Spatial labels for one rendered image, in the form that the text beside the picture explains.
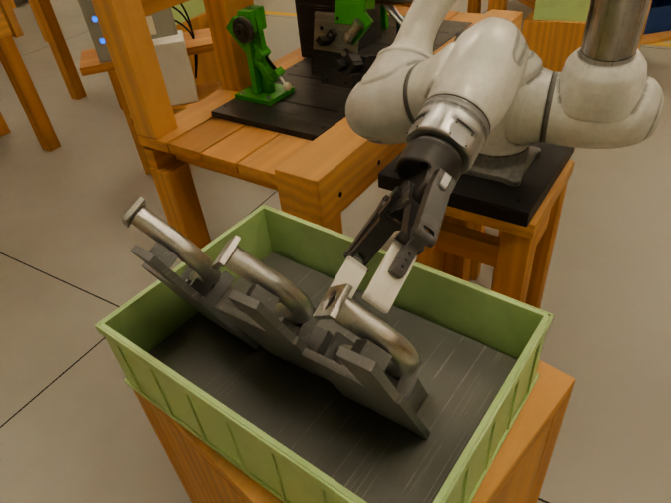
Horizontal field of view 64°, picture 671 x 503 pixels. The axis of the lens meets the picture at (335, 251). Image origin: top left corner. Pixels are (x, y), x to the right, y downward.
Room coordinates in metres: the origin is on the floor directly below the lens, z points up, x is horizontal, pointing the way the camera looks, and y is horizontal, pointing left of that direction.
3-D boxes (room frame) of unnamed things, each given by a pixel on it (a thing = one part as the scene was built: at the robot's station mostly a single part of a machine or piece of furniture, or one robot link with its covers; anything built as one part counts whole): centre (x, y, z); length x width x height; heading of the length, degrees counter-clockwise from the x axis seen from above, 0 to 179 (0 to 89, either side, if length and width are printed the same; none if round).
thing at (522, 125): (1.14, -0.43, 1.06); 0.18 x 0.16 x 0.22; 63
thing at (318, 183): (1.76, -0.38, 0.82); 1.50 x 0.14 x 0.15; 142
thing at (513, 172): (1.16, -0.43, 0.92); 0.22 x 0.18 x 0.06; 143
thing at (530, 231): (1.15, -0.42, 0.83); 0.32 x 0.32 x 0.04; 52
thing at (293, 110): (1.94, -0.16, 0.89); 1.10 x 0.42 x 0.02; 142
